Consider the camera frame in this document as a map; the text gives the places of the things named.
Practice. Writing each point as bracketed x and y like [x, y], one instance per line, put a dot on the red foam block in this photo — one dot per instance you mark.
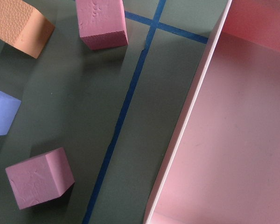
[40, 178]
[102, 23]

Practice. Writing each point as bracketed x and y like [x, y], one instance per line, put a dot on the red foam block right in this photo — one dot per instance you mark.
[40, 178]

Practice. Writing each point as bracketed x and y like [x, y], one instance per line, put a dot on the red foam block left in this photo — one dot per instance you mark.
[102, 23]

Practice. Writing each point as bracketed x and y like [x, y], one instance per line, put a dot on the pink red tray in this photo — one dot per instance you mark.
[222, 165]

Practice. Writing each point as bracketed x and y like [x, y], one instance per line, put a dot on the orange block near red tray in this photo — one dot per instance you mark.
[23, 27]

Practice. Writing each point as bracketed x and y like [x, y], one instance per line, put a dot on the purple block near red tray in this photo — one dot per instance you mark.
[8, 109]

